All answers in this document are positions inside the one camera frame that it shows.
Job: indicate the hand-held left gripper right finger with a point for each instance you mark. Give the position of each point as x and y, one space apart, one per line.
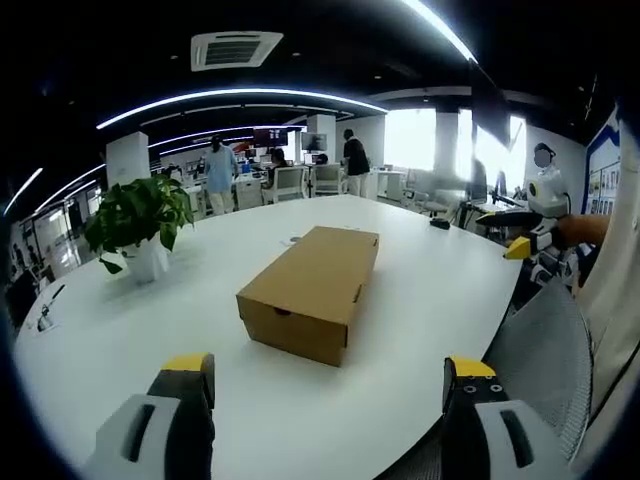
495 440

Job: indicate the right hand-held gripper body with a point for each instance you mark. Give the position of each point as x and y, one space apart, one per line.
547 192

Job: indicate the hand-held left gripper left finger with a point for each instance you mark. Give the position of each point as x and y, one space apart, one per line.
150 440

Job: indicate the brown cardboard shoe box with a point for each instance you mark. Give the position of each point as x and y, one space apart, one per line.
310 270

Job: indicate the small black table object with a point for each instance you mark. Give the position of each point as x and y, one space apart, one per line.
440 223

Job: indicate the grey mesh office chair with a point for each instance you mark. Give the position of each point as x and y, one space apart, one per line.
545 360

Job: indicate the person's beige clothing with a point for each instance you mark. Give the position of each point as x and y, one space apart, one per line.
617 300

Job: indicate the black desk microphone on stand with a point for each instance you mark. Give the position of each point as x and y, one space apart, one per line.
47 310

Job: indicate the white grey office chair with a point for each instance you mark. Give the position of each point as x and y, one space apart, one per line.
291 182
327 179

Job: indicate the dark office chair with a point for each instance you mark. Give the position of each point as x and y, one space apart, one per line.
20 300

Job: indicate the computer monitor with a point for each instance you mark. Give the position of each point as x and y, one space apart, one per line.
314 141

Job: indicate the green potted plant white pot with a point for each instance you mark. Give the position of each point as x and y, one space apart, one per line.
140 215

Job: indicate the curved ceiling light strip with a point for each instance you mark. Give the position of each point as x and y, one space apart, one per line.
240 95

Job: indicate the ceiling air conditioner vent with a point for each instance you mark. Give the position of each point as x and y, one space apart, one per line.
235 50

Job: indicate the blue framed wall poster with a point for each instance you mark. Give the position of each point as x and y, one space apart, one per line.
602 170

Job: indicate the dark wall screen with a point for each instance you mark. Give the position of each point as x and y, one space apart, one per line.
270 136

